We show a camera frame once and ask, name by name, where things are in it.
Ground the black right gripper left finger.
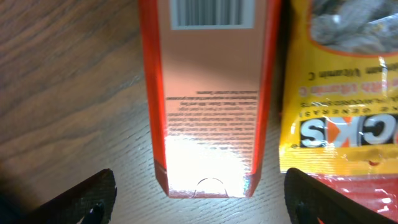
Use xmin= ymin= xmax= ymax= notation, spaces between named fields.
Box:
xmin=18 ymin=169 xmax=117 ymax=224

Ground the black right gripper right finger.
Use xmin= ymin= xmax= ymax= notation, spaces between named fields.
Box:
xmin=284 ymin=168 xmax=397 ymax=224

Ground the red snack pouch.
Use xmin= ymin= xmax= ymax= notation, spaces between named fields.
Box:
xmin=312 ymin=174 xmax=398 ymax=221

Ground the yellow Hacks candy bag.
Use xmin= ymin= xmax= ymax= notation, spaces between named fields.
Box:
xmin=279 ymin=0 xmax=397 ymax=175

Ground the red orange snack box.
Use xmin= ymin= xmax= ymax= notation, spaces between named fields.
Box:
xmin=139 ymin=0 xmax=282 ymax=198

